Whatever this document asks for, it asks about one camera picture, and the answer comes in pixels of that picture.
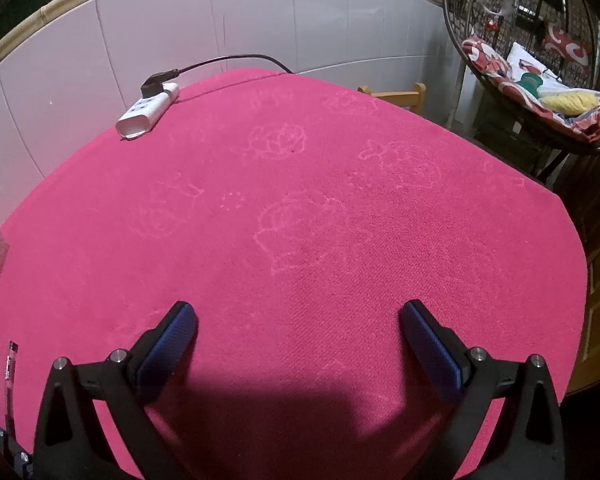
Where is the beige wall trim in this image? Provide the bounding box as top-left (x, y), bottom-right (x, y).
top-left (0, 0), bottom-right (443, 81)

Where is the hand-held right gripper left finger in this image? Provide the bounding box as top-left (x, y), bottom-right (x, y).
top-left (32, 301), bottom-right (198, 480)

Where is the pink embossed tablecloth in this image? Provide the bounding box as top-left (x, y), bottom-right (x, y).
top-left (0, 67), bottom-right (588, 480)

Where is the white printed pillow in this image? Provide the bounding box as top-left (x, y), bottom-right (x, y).
top-left (505, 42), bottom-right (600, 106)

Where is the black power cable with plug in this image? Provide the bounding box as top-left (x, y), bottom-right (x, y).
top-left (141, 55), bottom-right (295, 101)

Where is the white power strip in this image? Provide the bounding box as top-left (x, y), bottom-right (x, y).
top-left (116, 82), bottom-right (182, 141)

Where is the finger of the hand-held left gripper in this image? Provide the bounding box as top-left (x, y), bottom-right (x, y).
top-left (0, 427), bottom-right (33, 480)

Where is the red white patterned seat cushion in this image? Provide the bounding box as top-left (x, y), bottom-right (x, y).
top-left (461, 35), bottom-right (600, 147)

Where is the dark wicker hanging chair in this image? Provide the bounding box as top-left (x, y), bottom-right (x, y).
top-left (442, 0), bottom-right (600, 183)

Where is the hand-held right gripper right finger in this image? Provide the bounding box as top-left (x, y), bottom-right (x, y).
top-left (399, 299), bottom-right (566, 480)

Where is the yellow cloth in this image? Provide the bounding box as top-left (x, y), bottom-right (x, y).
top-left (540, 89), bottom-right (600, 117)

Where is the wooden chair back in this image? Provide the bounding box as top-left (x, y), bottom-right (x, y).
top-left (357, 82), bottom-right (427, 116)

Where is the red white patterned pillow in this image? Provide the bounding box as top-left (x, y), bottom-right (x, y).
top-left (542, 22), bottom-right (595, 73)

